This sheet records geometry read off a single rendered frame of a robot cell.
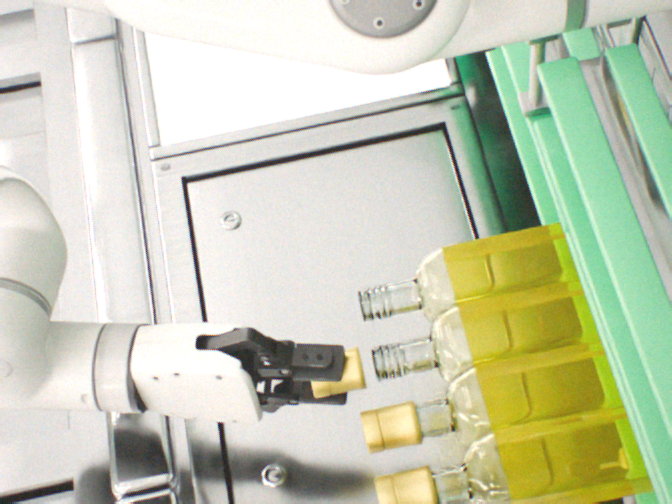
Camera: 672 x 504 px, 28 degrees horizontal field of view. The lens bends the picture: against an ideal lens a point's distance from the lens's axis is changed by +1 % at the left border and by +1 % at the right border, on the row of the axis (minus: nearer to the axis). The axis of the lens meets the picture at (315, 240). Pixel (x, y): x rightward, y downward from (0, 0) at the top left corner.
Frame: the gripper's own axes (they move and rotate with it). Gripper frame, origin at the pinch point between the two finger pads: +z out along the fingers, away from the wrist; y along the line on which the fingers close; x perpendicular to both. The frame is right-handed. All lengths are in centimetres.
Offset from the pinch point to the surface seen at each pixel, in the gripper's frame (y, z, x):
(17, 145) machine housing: -17, -39, 35
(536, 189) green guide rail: -3.1, 17.4, 21.1
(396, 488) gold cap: 1.7, 6.9, -10.2
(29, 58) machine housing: -15, -40, 46
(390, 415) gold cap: 1.6, 6.1, -4.2
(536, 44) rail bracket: 13.9, 16.8, 23.6
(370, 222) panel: -12.6, 1.4, 23.4
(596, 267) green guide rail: 6.4, 21.8, 7.2
